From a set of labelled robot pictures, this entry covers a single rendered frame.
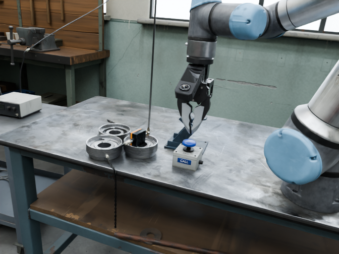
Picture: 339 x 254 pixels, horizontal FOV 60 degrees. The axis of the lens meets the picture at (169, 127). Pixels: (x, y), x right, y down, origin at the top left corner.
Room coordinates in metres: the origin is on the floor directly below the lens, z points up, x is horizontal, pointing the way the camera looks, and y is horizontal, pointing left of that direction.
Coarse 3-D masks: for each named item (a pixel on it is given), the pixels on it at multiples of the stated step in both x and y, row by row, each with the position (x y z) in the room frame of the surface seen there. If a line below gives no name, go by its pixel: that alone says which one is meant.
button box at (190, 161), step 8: (176, 152) 0.75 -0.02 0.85; (184, 152) 0.75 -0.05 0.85; (192, 152) 0.76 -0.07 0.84; (200, 152) 0.76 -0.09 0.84; (176, 160) 0.75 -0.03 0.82; (184, 160) 0.74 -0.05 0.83; (192, 160) 0.73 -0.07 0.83; (200, 160) 0.76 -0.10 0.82; (184, 168) 0.74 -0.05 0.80; (192, 168) 0.73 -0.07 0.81
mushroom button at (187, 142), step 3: (183, 141) 0.77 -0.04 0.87; (186, 141) 0.77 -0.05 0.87; (189, 141) 0.77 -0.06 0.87; (192, 141) 0.77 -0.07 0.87; (183, 144) 0.76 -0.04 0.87; (186, 144) 0.75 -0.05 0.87; (189, 144) 0.75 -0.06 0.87; (192, 144) 0.75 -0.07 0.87; (195, 144) 0.76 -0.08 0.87; (189, 147) 0.77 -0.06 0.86
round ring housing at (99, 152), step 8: (96, 136) 0.83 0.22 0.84; (104, 136) 0.84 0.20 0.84; (112, 136) 0.84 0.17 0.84; (88, 144) 0.79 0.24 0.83; (96, 144) 0.79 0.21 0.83; (104, 144) 0.81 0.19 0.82; (112, 144) 0.80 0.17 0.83; (120, 144) 0.78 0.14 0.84; (88, 152) 0.76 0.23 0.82; (96, 152) 0.74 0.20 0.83; (104, 152) 0.74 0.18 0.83; (112, 152) 0.75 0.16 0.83; (120, 152) 0.78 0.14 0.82; (104, 160) 0.75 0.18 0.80
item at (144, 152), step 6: (126, 138) 0.84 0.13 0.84; (150, 138) 0.86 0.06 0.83; (144, 144) 0.84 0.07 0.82; (156, 144) 0.80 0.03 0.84; (126, 150) 0.79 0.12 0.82; (132, 150) 0.77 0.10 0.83; (138, 150) 0.77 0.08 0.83; (144, 150) 0.77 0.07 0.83; (150, 150) 0.78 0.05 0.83; (156, 150) 0.81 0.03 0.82; (132, 156) 0.78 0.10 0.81; (138, 156) 0.78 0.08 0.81; (144, 156) 0.78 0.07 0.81; (150, 156) 0.79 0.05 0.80
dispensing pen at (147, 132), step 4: (148, 128) 0.86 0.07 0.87; (136, 132) 0.81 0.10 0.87; (140, 132) 0.81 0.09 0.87; (144, 132) 0.83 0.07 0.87; (148, 132) 0.86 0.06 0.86; (132, 136) 0.80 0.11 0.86; (136, 136) 0.79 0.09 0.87; (140, 136) 0.81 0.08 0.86; (144, 136) 0.83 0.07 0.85; (128, 140) 0.78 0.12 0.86; (132, 140) 0.79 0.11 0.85; (136, 140) 0.79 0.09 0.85; (140, 140) 0.81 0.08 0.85; (144, 140) 0.83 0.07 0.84; (124, 144) 0.76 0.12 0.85; (128, 144) 0.77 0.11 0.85; (132, 144) 0.80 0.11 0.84; (136, 144) 0.79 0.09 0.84; (140, 144) 0.81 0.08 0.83; (116, 148) 0.74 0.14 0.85
